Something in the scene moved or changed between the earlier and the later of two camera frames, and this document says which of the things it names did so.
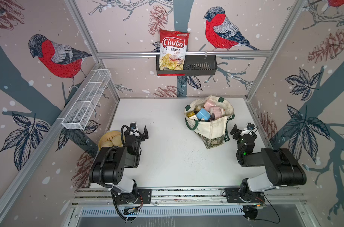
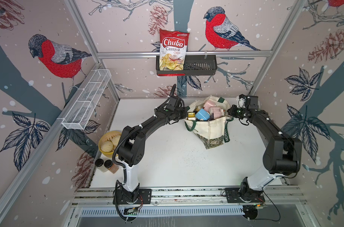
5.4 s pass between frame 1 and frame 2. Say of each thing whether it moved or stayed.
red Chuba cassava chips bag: stayed
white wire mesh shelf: stayed
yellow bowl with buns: stayed
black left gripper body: moved
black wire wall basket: stayed
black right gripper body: moved
